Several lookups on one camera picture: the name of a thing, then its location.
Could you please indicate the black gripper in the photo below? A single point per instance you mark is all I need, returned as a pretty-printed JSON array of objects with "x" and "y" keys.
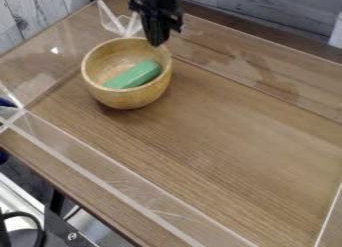
[{"x": 160, "y": 15}]

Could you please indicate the brown wooden bowl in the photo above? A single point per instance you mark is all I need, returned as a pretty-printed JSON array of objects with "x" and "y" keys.
[{"x": 111, "y": 58}]

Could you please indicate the green rectangular block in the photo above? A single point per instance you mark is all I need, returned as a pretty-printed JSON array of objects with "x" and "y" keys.
[{"x": 136, "y": 76}]

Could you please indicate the black table leg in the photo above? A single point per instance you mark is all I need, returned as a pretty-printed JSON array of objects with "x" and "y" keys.
[{"x": 56, "y": 202}]

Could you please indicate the clear acrylic tray enclosure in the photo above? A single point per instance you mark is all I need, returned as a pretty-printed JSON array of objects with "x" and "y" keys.
[{"x": 230, "y": 163}]

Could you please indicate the black metal bracket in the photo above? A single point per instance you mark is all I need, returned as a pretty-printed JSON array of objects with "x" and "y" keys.
[{"x": 60, "y": 234}]

